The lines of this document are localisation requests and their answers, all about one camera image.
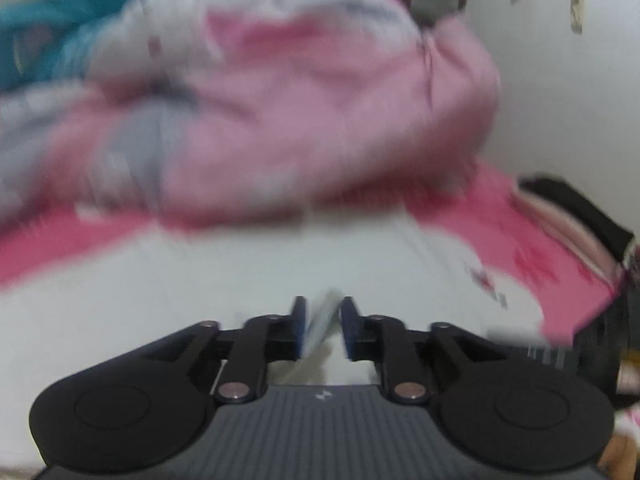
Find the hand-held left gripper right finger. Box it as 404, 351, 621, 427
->
339, 296, 509, 405

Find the pink floral duvet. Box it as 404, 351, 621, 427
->
0, 0, 502, 233

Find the black garment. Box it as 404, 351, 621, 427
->
517, 172, 637, 264

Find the teal patterned blanket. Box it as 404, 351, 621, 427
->
0, 0, 154, 92

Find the pink floral bed sheet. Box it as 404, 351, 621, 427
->
0, 162, 628, 348

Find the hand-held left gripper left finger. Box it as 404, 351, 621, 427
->
141, 296, 308, 406

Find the white shirt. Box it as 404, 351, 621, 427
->
0, 206, 551, 472

